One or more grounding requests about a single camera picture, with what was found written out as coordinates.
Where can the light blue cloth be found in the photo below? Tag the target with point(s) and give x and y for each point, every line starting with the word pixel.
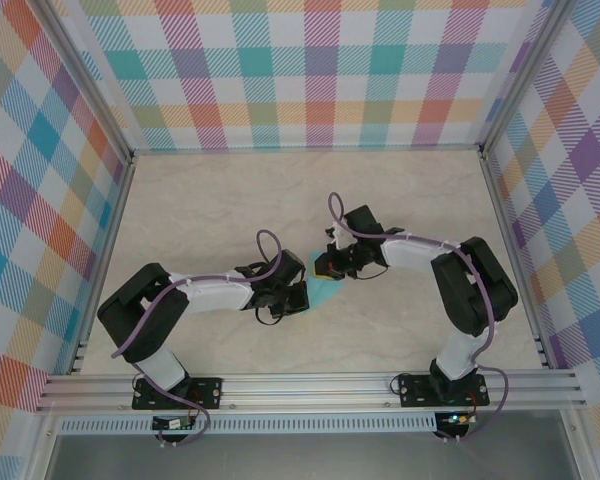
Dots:
pixel 322 295

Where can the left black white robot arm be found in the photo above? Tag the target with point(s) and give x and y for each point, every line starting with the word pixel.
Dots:
pixel 220 297

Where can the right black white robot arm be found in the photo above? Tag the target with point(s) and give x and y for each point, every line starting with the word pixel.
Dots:
pixel 410 255

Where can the green circuit board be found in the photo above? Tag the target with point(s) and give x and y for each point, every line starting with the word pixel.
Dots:
pixel 172 424

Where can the small circuit board with LED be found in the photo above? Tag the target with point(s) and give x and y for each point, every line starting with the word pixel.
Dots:
pixel 457 419

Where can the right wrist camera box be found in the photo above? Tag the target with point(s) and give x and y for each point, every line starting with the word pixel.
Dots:
pixel 337 237

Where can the wide aluminium mounting rail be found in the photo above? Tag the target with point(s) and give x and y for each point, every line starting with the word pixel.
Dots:
pixel 305 390

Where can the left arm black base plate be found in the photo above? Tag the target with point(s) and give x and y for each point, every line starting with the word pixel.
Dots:
pixel 207 392

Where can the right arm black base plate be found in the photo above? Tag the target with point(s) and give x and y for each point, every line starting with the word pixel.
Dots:
pixel 415 392

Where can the aluminium side rail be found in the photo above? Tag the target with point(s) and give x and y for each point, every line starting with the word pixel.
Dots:
pixel 515 240
pixel 107 240

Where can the aluminium corner post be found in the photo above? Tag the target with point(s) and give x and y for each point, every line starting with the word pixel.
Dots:
pixel 85 80
pixel 525 75

